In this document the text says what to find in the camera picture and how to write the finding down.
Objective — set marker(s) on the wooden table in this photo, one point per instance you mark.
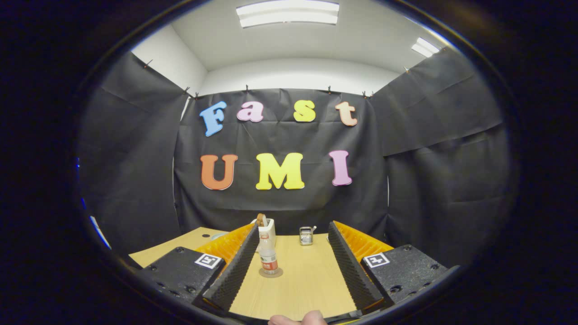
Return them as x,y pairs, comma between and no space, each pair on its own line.
307,280

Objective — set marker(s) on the black backdrop cloth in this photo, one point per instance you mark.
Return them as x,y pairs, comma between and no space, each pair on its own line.
280,203

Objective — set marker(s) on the pale green plate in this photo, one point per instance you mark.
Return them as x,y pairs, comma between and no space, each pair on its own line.
219,235

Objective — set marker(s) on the round brown coaster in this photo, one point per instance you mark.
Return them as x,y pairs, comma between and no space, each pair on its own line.
277,273

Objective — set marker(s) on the clear plastic juice bottle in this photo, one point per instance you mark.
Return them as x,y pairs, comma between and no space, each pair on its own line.
268,257

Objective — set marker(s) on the small ceiling light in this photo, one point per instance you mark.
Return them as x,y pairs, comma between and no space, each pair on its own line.
425,47

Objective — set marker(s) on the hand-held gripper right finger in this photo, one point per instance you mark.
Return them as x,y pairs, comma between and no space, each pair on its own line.
354,271

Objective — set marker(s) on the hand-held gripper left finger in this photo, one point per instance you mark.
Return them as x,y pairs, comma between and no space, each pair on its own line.
235,271

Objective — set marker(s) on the white toaster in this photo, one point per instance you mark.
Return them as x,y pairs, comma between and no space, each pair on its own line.
270,228

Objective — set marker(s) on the brown bread slice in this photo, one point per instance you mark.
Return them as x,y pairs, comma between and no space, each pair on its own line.
261,220

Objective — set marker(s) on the small metal rack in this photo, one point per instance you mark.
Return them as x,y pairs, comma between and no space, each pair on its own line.
306,236

